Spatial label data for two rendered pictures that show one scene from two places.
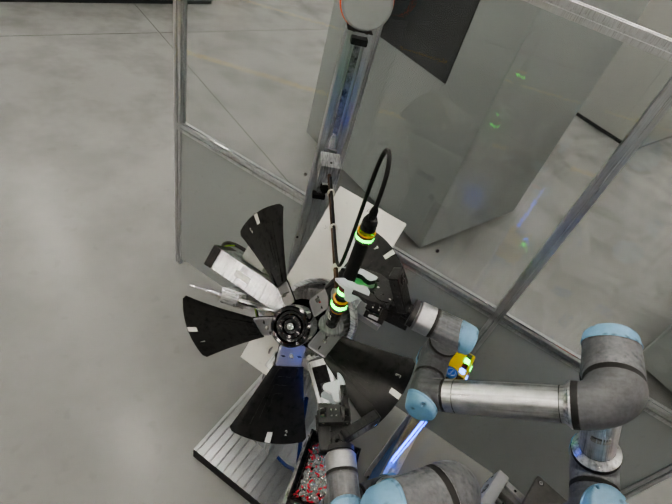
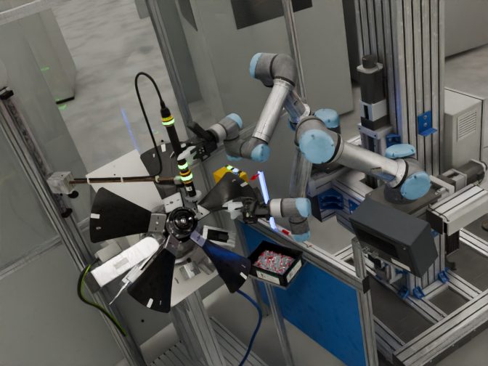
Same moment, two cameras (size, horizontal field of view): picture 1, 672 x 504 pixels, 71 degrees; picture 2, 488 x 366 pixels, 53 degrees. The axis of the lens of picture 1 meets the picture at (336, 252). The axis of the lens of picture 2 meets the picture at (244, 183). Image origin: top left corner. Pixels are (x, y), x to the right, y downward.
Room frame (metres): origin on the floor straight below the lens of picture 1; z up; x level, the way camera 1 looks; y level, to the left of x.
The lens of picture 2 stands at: (-0.46, 1.13, 2.33)
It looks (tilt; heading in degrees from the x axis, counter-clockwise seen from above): 32 degrees down; 310
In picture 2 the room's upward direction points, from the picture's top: 15 degrees counter-clockwise
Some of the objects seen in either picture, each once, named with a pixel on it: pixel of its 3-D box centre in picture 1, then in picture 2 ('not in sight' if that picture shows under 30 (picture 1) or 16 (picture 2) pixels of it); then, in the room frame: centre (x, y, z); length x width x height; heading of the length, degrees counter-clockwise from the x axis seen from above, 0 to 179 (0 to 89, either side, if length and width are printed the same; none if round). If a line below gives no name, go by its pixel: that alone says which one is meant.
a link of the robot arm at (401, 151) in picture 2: not in sight; (401, 161); (0.11, -0.56, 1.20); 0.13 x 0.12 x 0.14; 125
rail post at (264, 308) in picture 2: (394, 441); (253, 268); (1.00, -0.50, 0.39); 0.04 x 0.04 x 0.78; 71
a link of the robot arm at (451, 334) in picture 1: (451, 332); (228, 126); (0.76, -0.33, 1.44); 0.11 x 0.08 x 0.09; 81
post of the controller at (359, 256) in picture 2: not in sight; (359, 257); (0.19, -0.22, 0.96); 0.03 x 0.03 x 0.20; 71
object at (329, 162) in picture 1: (328, 166); (60, 182); (1.41, 0.12, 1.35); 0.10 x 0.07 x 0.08; 16
